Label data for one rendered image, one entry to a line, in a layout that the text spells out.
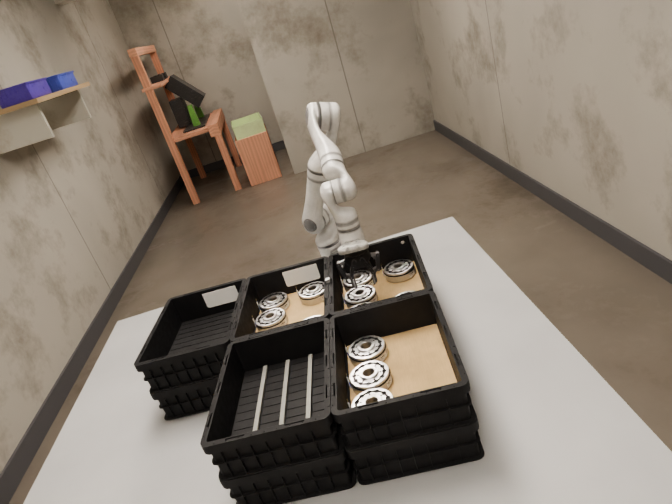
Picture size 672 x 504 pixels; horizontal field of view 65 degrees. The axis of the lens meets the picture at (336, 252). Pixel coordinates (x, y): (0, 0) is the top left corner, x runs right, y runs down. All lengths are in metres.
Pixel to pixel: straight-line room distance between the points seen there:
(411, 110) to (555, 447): 5.58
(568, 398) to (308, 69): 5.37
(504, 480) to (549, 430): 0.17
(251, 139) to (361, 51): 1.63
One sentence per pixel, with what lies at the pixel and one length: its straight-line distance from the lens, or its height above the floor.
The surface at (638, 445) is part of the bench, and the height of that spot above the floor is 0.70.
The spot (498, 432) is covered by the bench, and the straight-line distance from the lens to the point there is 1.37.
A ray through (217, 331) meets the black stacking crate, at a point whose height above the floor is 0.83.
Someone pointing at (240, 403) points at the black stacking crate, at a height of 0.83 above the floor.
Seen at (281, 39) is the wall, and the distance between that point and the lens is 6.31.
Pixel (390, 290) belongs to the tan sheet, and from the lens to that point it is 1.71.
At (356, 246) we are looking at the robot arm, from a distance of 1.52.
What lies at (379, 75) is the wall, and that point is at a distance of 6.45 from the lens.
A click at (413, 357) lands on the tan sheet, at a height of 0.83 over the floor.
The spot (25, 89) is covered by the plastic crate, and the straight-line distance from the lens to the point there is 3.89.
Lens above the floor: 1.69
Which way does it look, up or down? 24 degrees down
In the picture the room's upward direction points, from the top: 18 degrees counter-clockwise
